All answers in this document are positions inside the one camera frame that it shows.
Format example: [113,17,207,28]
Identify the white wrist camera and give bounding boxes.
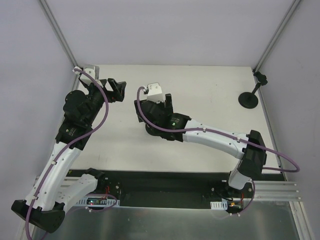
[143,82,165,104]
[73,65,100,86]

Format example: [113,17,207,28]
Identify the aluminium frame post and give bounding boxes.
[252,0,303,73]
[38,0,78,67]

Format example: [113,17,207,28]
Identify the black phone stand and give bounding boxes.
[145,124,165,138]
[238,71,268,109]

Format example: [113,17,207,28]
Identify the white cable duct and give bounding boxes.
[210,200,228,211]
[74,197,120,208]

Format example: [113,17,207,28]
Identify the left aluminium frame post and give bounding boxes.
[38,0,78,67]

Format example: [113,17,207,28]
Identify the right aluminium frame post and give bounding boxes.
[252,0,303,73]

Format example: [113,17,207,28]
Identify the right white cable duct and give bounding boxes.
[210,200,228,211]

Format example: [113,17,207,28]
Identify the left white cable duct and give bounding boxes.
[74,197,120,208]

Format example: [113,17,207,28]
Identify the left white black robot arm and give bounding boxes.
[11,78,127,234]

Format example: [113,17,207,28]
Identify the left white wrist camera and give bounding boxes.
[73,65,100,86]

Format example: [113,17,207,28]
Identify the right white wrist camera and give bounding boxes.
[143,82,165,104]

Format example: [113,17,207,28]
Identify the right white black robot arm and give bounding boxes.
[134,94,267,198]

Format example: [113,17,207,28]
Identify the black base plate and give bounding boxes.
[67,169,287,208]

